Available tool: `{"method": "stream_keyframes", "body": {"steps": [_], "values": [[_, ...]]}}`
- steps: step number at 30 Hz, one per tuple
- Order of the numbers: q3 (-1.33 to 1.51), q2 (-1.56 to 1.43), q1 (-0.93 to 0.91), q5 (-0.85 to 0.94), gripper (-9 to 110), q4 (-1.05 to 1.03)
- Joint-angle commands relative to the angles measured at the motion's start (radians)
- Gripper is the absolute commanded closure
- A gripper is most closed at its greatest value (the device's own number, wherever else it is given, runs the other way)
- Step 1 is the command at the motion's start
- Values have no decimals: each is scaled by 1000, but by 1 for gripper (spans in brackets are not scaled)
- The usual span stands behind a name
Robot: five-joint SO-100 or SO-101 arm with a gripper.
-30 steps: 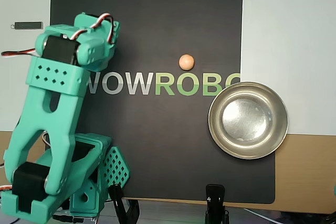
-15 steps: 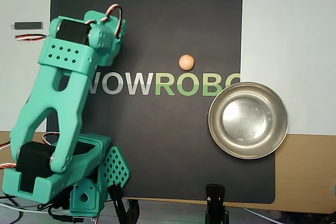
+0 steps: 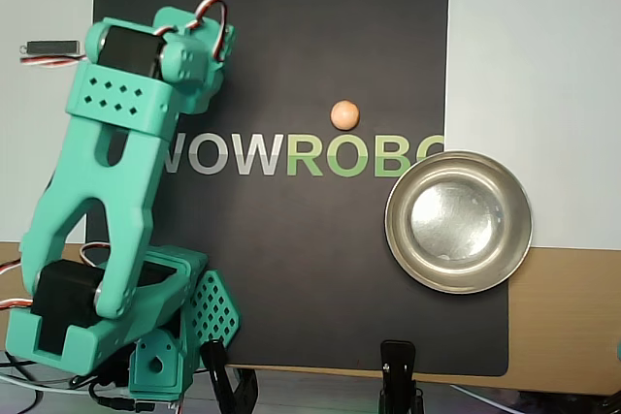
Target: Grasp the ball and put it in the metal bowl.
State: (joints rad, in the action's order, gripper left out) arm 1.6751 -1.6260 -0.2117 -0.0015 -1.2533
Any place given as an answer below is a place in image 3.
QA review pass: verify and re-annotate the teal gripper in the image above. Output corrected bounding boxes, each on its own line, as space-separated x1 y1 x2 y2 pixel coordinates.
177 62 225 114

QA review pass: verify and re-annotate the white paper sheet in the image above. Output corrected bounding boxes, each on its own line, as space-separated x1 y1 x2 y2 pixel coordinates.
0 0 97 244
443 0 621 251

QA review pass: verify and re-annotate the metal bowl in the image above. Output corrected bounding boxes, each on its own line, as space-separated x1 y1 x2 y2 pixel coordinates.
384 149 534 295

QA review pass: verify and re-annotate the wooden ball with black base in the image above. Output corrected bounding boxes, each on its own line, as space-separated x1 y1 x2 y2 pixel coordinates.
330 99 361 131

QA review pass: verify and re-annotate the black table clamp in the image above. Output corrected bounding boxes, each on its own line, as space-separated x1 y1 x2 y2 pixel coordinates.
200 339 261 414

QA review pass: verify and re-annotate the white cable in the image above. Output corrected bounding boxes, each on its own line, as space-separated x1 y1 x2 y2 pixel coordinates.
0 374 93 395

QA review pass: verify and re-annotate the black WOWROBO mat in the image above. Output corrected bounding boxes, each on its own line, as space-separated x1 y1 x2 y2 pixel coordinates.
80 0 510 377

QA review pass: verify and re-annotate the black stand with springs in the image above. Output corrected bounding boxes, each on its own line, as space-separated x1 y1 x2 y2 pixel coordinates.
379 339 424 414

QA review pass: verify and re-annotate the black USB stick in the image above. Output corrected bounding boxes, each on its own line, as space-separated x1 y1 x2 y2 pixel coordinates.
18 39 82 57

